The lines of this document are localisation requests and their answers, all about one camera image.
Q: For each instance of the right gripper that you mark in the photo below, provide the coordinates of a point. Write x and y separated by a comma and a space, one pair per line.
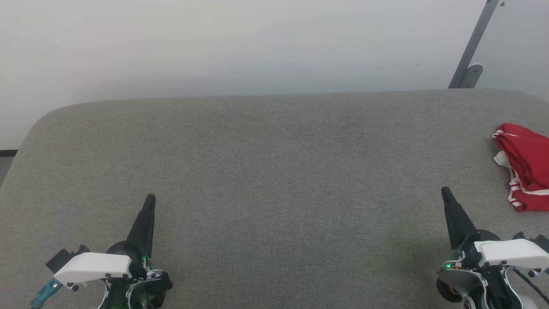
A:
459, 283

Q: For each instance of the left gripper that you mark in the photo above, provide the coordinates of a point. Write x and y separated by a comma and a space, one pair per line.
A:
146, 287

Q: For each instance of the red basketball jersey white sleeves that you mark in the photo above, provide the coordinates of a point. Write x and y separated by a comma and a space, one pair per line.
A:
529, 163

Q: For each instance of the grey fabric sofa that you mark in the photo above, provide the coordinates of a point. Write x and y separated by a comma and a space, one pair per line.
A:
283, 171

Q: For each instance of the grey metal pole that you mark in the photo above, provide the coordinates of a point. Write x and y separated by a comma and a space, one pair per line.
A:
474, 43

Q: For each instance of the grey rounded pole bracket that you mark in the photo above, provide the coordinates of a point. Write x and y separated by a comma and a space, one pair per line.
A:
473, 75

